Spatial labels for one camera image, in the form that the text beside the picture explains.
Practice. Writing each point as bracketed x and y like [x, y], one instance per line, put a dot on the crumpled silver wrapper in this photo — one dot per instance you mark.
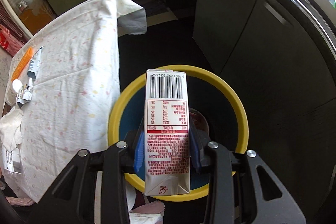
[25, 94]

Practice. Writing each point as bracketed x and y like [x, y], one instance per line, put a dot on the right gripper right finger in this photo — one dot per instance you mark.
[242, 188]

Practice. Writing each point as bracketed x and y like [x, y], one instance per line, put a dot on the white paper towel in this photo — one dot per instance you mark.
[10, 128]

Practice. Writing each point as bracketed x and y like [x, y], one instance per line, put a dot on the floral white tablecloth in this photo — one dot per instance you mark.
[75, 89]

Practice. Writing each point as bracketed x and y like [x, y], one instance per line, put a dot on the red checkered apron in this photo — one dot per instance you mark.
[12, 38]

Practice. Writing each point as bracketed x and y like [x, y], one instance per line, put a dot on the dark floor mat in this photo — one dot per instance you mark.
[157, 10]

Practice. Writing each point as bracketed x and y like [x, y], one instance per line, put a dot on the blue white toothpaste tube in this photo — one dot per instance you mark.
[34, 64]

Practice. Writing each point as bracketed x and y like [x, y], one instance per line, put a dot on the white red milk carton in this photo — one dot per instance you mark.
[166, 134]

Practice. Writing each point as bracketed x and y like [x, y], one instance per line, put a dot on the yellow rim trash bin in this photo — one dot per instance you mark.
[221, 85]

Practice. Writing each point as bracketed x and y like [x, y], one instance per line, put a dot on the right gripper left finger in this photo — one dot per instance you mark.
[71, 197]

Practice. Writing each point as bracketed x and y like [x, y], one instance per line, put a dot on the orange textured sponge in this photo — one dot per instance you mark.
[24, 61]

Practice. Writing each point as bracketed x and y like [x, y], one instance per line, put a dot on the white pill bottle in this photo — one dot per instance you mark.
[11, 95]

